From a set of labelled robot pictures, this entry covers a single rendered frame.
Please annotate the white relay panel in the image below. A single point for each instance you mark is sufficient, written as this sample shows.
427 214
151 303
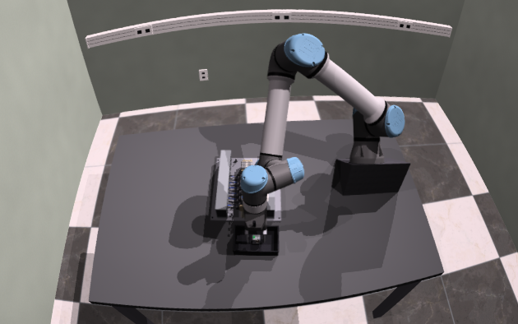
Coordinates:
225 169

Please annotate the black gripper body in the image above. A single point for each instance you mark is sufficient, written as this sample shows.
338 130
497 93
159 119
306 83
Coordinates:
258 219

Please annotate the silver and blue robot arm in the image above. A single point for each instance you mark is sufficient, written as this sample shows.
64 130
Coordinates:
372 117

